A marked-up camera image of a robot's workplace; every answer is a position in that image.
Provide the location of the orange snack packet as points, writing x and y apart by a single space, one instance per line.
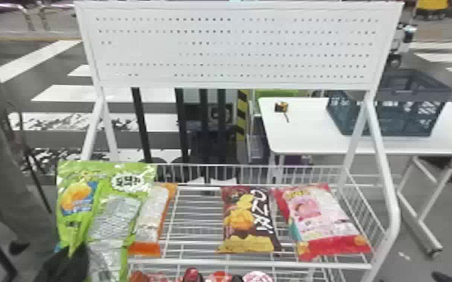
153 218

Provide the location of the brown snack packet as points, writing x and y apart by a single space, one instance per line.
247 220

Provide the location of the green snack packet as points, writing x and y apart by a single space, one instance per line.
92 220

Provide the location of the red snack packet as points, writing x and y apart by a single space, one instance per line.
320 224

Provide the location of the striped post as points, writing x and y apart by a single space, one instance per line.
243 114

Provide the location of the blue crate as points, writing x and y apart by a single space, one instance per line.
403 114

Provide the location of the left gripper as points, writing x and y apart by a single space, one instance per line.
66 267

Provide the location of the white side table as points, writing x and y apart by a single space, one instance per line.
308 130

